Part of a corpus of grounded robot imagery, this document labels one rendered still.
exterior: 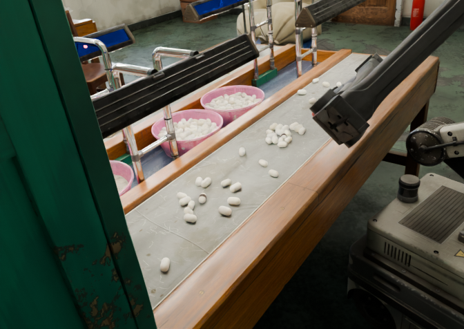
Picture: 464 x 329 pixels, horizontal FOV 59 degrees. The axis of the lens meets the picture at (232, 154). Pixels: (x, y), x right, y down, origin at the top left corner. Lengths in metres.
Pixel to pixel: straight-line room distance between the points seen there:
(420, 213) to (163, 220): 0.88
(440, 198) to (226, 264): 0.95
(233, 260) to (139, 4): 6.56
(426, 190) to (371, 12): 4.55
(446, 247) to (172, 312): 0.90
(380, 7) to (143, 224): 5.22
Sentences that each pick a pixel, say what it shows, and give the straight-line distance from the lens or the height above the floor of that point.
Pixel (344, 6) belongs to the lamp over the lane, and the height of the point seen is 1.06.
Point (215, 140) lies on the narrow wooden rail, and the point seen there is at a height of 0.76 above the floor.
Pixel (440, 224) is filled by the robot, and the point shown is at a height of 0.47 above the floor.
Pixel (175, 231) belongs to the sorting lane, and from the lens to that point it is 1.06.
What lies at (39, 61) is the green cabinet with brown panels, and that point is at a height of 1.31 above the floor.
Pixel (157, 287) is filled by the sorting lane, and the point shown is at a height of 0.74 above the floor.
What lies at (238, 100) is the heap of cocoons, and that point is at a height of 0.74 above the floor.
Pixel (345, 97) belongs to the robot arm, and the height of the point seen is 1.12.
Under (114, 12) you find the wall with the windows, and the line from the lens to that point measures 7.00.
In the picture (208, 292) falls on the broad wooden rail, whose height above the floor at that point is 0.76.
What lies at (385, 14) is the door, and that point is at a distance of 5.96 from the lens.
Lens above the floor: 1.40
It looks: 30 degrees down
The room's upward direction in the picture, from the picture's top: 7 degrees counter-clockwise
